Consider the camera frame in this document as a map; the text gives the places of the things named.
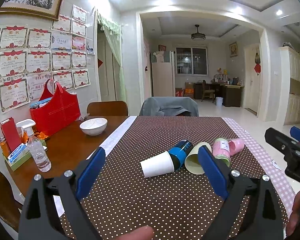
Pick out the white paper cup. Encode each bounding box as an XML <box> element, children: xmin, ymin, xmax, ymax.
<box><xmin>140</xmin><ymin>151</ymin><xmax>174</xmax><ymax>178</ymax></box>

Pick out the white ceramic bowl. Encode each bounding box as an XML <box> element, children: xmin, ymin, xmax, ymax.
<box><xmin>79</xmin><ymin>118</ymin><xmax>108</xmax><ymax>136</ymax></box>

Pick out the green door curtain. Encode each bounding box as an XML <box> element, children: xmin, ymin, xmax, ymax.
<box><xmin>97</xmin><ymin>12</ymin><xmax>127</xmax><ymax>102</ymax></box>

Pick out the wooden chair back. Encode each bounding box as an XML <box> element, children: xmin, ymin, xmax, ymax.
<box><xmin>87</xmin><ymin>101</ymin><xmax>128</xmax><ymax>116</ymax></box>

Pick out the person's right hand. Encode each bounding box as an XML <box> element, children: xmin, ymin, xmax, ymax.
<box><xmin>286</xmin><ymin>191</ymin><xmax>300</xmax><ymax>236</ymax></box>

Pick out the ceiling lamp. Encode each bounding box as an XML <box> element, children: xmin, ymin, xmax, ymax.
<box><xmin>191</xmin><ymin>24</ymin><xmax>206</xmax><ymax>40</ymax></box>

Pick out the white wall cabinet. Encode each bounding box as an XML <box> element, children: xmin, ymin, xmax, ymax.
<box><xmin>277</xmin><ymin>47</ymin><xmax>300</xmax><ymax>125</ymax></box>

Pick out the clear spray bottle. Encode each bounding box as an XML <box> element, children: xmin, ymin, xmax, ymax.
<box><xmin>16</xmin><ymin>119</ymin><xmax>51</xmax><ymax>172</ymax></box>

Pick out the red felt bag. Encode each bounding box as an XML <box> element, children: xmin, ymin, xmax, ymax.
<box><xmin>30</xmin><ymin>79</ymin><xmax>81</xmax><ymax>136</ymax></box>

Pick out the cream yellow cup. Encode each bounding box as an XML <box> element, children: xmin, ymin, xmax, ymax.
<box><xmin>184</xmin><ymin>142</ymin><xmax>212</xmax><ymax>175</ymax></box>

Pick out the brown polka dot tablecloth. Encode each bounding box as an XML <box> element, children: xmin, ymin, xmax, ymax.
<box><xmin>52</xmin><ymin>115</ymin><xmax>297</xmax><ymax>240</ymax></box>

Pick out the wooden chair at left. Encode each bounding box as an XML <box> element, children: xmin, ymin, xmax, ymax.
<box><xmin>0</xmin><ymin>172</ymin><xmax>23</xmax><ymax>232</ymax></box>

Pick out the pink green jar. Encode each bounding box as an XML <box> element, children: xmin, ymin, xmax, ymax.
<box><xmin>212</xmin><ymin>138</ymin><xmax>231</xmax><ymax>167</ymax></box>

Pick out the small framed picture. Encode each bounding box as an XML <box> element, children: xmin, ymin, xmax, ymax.
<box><xmin>229</xmin><ymin>42</ymin><xmax>238</xmax><ymax>57</ymax></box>

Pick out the person's left hand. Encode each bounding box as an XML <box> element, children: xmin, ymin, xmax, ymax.
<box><xmin>116</xmin><ymin>226</ymin><xmax>154</xmax><ymax>240</ymax></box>

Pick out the white waste bin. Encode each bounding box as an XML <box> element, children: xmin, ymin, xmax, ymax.
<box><xmin>216</xmin><ymin>97</ymin><xmax>223</xmax><ymax>107</ymax></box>

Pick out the window with dark panes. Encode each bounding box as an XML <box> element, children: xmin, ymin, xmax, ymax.
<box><xmin>175</xmin><ymin>47</ymin><xmax>208</xmax><ymax>75</ymax></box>

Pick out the dark wooden desk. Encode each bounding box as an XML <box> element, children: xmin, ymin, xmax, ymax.
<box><xmin>193</xmin><ymin>82</ymin><xmax>244</xmax><ymax>107</ymax></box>

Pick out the pink ribbed cup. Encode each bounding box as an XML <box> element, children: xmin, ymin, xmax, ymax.
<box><xmin>228</xmin><ymin>138</ymin><xmax>245</xmax><ymax>156</ymax></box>

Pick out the chair with grey cover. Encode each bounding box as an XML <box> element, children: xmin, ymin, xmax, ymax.
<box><xmin>139</xmin><ymin>96</ymin><xmax>199</xmax><ymax>116</ymax></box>

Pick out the white refrigerator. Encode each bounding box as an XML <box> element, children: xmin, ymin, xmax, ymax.
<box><xmin>151</xmin><ymin>51</ymin><xmax>175</xmax><ymax>97</ymax></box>

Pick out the blue black cup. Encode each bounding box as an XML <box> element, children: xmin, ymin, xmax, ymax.
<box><xmin>168</xmin><ymin>140</ymin><xmax>193</xmax><ymax>171</ymax></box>

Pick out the wooden desk chair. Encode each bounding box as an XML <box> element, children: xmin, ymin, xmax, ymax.
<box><xmin>202</xmin><ymin>80</ymin><xmax>215</xmax><ymax>102</ymax></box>

